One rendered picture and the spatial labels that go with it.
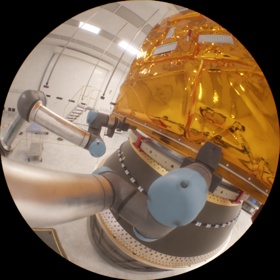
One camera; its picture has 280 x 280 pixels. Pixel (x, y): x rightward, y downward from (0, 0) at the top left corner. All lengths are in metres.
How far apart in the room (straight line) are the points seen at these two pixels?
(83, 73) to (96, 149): 7.55
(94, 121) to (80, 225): 1.77
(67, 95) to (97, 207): 7.54
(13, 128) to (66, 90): 7.10
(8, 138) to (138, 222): 0.72
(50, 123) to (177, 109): 0.62
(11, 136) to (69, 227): 1.62
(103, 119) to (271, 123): 0.84
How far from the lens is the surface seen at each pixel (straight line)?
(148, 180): 0.57
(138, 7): 4.00
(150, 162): 0.60
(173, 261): 0.79
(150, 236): 0.22
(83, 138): 0.39
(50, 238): 1.63
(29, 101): 0.43
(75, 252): 1.87
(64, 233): 1.94
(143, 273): 1.97
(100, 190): 0.16
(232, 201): 0.66
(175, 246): 0.68
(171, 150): 0.53
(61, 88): 7.69
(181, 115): 0.57
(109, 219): 0.71
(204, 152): 0.24
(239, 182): 0.57
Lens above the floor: 1.85
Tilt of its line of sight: 12 degrees down
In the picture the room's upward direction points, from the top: 21 degrees clockwise
